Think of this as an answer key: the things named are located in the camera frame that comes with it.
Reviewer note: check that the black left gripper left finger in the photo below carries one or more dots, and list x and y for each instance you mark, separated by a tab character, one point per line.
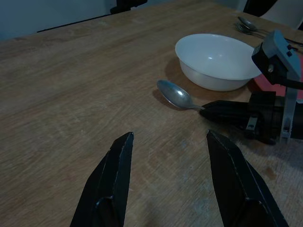
113	179

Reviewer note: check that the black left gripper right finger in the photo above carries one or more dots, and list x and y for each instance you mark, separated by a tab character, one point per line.
236	179

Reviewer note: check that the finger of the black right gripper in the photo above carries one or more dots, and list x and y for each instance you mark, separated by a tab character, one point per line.
225	118
227	105

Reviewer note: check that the silver metal spoon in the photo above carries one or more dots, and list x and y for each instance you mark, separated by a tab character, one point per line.
175	93

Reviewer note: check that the red placemat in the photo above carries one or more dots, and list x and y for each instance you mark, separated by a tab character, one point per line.
265	84

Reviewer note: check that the white ceramic bowl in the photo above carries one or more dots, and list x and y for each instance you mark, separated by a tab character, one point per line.
213	63

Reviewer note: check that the small silver spoon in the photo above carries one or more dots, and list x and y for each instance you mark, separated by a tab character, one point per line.
247	23

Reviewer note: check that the black chair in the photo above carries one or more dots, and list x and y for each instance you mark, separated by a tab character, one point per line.
256	7

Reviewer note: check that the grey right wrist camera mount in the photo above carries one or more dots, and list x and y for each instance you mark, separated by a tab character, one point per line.
281	56

